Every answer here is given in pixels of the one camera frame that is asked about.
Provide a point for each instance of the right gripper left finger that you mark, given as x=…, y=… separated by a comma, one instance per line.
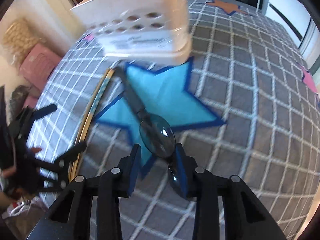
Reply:
x=118, y=182

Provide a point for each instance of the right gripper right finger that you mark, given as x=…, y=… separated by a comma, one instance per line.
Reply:
x=197, y=182

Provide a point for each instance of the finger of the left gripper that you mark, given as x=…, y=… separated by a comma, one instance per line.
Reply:
x=72, y=154
x=44, y=111

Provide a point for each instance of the white utensil holder caddy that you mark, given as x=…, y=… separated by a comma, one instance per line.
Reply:
x=144, y=30

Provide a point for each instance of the person's right hand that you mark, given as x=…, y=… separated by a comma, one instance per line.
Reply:
x=19, y=192

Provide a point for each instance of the pink box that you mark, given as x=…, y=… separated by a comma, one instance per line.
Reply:
x=39, y=65

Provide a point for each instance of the pink star patch left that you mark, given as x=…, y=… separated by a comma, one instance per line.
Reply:
x=87, y=38

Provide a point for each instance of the pink star patch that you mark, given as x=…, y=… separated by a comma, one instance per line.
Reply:
x=87, y=38
x=307, y=79

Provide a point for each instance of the blue star patch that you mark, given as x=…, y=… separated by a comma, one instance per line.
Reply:
x=164, y=92

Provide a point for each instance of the pink star patch right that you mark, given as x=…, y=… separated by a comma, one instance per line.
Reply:
x=307, y=79

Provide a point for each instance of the orange star patch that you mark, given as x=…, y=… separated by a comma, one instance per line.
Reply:
x=228, y=8

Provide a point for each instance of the white refrigerator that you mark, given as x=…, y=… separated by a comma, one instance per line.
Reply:
x=297, y=21

